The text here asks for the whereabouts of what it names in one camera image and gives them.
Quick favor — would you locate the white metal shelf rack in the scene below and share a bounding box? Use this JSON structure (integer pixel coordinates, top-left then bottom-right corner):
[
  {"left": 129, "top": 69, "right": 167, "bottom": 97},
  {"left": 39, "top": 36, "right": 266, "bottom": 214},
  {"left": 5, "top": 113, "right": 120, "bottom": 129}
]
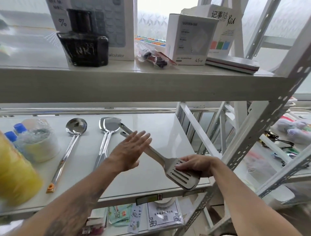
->
[{"left": 0, "top": 0, "right": 311, "bottom": 236}]

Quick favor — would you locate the person's left hand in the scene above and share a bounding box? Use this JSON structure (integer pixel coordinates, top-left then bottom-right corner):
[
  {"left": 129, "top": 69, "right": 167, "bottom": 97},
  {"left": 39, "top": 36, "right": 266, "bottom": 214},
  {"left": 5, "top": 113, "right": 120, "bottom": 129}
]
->
[{"left": 107, "top": 131, "right": 153, "bottom": 173}]

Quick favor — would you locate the narrow white printed packet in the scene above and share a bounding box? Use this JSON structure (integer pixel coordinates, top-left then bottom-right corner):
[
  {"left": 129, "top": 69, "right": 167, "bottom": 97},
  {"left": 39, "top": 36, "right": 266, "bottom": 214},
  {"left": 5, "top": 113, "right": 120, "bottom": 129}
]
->
[{"left": 127, "top": 204, "right": 144, "bottom": 234}]

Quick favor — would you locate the yellow plastic bottle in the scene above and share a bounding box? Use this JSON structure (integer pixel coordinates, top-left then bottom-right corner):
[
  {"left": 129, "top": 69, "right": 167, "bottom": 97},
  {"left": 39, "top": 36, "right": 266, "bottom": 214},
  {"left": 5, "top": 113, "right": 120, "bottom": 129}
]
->
[{"left": 0, "top": 131, "right": 44, "bottom": 207}]

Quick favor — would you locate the flat white box red stripe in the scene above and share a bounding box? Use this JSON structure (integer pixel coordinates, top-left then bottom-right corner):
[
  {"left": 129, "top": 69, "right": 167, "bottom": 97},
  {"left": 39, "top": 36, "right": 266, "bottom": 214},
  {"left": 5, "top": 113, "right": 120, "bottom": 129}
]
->
[{"left": 205, "top": 55, "right": 260, "bottom": 75}]

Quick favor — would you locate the person's right hand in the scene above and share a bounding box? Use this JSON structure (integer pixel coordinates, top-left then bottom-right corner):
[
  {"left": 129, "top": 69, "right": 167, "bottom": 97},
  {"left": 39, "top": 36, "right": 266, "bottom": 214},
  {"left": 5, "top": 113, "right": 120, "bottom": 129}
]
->
[{"left": 175, "top": 154, "right": 220, "bottom": 178}]

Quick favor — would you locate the black ink bottle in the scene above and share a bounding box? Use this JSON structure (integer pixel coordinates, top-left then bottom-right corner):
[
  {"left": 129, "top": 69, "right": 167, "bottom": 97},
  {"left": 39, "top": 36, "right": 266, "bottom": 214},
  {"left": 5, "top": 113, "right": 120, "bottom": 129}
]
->
[{"left": 56, "top": 9, "right": 109, "bottom": 67}]

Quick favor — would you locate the white charger box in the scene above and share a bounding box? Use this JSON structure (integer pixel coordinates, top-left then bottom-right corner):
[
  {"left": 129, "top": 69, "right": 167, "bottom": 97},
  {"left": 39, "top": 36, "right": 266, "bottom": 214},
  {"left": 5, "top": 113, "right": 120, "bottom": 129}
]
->
[{"left": 165, "top": 13, "right": 219, "bottom": 66}]

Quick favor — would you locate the purple and white bag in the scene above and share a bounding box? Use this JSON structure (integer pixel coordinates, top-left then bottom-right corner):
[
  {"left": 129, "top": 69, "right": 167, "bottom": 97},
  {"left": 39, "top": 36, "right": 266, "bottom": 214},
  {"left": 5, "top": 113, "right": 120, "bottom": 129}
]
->
[
  {"left": 287, "top": 128, "right": 311, "bottom": 145},
  {"left": 274, "top": 118, "right": 307, "bottom": 133}
]

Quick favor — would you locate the person's right forearm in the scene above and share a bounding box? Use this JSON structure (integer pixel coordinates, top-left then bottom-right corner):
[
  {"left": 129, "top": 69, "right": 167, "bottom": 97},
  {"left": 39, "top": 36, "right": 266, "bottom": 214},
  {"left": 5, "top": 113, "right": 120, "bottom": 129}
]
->
[{"left": 211, "top": 159, "right": 296, "bottom": 236}]

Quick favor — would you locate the white packet black frame print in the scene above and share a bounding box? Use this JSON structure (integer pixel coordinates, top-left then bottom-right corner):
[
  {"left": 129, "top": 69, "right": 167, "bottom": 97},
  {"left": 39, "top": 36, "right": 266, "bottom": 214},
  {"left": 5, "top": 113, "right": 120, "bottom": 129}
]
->
[{"left": 146, "top": 198, "right": 184, "bottom": 230}]

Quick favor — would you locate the steel slotted spatula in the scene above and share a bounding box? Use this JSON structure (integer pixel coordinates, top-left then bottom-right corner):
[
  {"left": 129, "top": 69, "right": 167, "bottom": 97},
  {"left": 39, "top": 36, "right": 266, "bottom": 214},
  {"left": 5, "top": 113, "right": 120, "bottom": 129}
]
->
[{"left": 118, "top": 122, "right": 200, "bottom": 191}]

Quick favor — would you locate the black cable bundle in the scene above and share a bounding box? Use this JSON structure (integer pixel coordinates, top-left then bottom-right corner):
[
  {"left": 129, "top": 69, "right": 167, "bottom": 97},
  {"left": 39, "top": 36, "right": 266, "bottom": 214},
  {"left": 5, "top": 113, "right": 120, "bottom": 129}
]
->
[{"left": 263, "top": 131, "right": 295, "bottom": 149}]

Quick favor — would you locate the yellow shelf edge label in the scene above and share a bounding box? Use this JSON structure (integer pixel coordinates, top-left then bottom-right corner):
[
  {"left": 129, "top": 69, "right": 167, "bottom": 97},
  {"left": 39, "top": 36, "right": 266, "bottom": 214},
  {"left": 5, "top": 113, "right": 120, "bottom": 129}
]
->
[{"left": 135, "top": 193, "right": 163, "bottom": 206}]

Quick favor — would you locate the white tape roll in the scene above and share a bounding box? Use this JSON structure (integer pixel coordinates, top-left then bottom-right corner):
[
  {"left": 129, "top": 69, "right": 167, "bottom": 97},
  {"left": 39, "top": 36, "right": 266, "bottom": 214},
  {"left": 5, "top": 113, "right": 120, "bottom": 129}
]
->
[{"left": 154, "top": 197, "right": 177, "bottom": 210}]

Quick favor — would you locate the red and white packet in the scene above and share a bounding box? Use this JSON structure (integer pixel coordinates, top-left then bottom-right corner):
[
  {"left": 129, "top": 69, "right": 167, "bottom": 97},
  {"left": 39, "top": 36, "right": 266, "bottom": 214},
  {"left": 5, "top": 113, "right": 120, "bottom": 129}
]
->
[{"left": 81, "top": 207, "right": 108, "bottom": 236}]

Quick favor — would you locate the steel solid spatula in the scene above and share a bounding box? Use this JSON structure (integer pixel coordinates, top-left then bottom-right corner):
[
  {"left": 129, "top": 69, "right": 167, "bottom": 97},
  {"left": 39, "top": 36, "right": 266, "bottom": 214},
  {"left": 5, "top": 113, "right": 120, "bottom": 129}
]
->
[{"left": 93, "top": 117, "right": 122, "bottom": 171}]

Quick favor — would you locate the blue capped bottle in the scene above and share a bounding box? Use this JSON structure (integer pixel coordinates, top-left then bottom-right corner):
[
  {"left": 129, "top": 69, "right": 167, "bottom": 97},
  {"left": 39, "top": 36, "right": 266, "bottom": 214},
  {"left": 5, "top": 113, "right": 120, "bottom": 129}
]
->
[
  {"left": 4, "top": 131, "right": 23, "bottom": 153},
  {"left": 13, "top": 123, "right": 28, "bottom": 135}
]

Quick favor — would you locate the steel railing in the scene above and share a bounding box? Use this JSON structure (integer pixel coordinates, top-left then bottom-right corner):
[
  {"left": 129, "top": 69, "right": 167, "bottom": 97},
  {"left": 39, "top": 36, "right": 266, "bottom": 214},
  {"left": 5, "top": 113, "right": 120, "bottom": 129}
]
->
[{"left": 0, "top": 108, "right": 220, "bottom": 118}]

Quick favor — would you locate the plastic wrapped white roll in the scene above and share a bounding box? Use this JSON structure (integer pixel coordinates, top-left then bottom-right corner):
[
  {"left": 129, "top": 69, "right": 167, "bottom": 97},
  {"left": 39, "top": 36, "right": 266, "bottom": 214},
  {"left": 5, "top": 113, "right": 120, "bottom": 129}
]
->
[{"left": 17, "top": 118, "right": 61, "bottom": 163}]

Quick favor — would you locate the white calculator box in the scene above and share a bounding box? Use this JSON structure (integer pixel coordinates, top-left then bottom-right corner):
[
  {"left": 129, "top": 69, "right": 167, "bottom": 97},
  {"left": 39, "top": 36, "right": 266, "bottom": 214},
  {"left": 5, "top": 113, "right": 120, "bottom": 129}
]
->
[{"left": 46, "top": 0, "right": 135, "bottom": 61}]

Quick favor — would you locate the person's left forearm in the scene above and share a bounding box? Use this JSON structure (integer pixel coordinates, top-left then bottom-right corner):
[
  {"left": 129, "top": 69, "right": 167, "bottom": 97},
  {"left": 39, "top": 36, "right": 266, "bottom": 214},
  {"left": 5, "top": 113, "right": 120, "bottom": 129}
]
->
[{"left": 0, "top": 159, "right": 122, "bottom": 236}]

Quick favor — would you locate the white sticky notes box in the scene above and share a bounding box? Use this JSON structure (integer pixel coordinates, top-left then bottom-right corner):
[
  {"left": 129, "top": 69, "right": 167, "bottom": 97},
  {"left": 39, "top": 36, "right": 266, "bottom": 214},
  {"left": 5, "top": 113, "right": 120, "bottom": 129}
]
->
[{"left": 181, "top": 4, "right": 244, "bottom": 59}]

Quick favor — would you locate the steel ladle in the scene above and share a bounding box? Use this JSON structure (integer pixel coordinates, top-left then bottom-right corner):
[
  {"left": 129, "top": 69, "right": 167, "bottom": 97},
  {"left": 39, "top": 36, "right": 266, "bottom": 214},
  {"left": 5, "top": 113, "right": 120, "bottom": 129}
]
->
[{"left": 46, "top": 118, "right": 87, "bottom": 194}]

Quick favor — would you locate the white background shelf frame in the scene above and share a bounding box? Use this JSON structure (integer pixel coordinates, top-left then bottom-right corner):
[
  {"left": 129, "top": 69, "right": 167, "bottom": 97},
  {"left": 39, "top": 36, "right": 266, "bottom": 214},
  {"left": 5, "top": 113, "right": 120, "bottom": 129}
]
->
[{"left": 175, "top": 0, "right": 311, "bottom": 171}]

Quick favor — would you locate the colourful bead tray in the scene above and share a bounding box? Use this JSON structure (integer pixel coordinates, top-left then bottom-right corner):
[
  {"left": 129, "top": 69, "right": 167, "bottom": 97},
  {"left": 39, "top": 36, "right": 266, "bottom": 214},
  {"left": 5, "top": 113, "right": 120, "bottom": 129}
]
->
[{"left": 134, "top": 35, "right": 167, "bottom": 48}]

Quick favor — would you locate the clear bag of dark clips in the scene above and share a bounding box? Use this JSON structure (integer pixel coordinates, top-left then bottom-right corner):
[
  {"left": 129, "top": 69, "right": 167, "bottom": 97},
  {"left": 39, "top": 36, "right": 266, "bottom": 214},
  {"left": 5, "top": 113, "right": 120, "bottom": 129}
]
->
[{"left": 135, "top": 42, "right": 178, "bottom": 69}]

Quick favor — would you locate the green snack packet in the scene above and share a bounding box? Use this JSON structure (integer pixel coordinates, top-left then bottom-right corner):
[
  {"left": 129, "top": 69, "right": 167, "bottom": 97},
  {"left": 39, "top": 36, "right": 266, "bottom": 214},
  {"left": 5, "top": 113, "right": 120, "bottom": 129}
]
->
[{"left": 108, "top": 204, "right": 133, "bottom": 227}]

